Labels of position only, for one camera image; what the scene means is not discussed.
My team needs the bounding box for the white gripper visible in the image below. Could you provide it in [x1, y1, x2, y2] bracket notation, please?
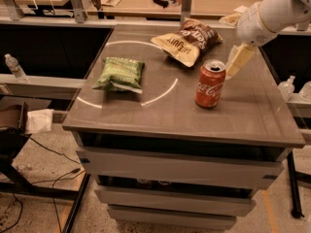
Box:
[219, 2, 279, 80]

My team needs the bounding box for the brown chip bag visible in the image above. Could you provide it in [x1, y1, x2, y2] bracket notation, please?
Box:
[151, 17, 223, 68]

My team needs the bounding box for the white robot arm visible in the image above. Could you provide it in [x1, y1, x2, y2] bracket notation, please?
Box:
[220, 0, 311, 80]

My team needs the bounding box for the red coke can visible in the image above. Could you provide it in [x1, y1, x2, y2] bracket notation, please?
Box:
[195, 59, 226, 109]

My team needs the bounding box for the green chip bag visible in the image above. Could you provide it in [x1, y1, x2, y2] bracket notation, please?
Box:
[92, 57, 145, 94]

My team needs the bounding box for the clear sanitizer bottle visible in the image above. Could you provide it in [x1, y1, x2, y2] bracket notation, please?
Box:
[278, 76, 295, 101]

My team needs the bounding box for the small paper card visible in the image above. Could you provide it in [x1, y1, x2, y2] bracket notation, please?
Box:
[101, 0, 121, 7]

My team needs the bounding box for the top grey drawer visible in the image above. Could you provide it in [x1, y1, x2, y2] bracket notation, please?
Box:
[77, 147, 284, 189]

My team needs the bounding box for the grey drawer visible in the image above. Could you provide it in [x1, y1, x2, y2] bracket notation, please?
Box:
[95, 185, 256, 216]
[77, 147, 284, 189]
[107, 205, 236, 231]

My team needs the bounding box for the middle grey drawer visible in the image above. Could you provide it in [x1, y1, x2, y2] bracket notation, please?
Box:
[95, 185, 256, 216]

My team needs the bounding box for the bottom grey drawer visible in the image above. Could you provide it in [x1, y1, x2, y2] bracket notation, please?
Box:
[107, 205, 236, 231]

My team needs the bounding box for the clear plastic water bottle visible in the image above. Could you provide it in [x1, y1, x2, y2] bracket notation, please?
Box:
[5, 53, 28, 83]

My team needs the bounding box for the black chair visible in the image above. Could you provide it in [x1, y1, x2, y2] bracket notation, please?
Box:
[0, 101, 33, 194]

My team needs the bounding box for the black floor cable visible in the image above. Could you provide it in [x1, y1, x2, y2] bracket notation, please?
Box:
[0, 136, 86, 233]

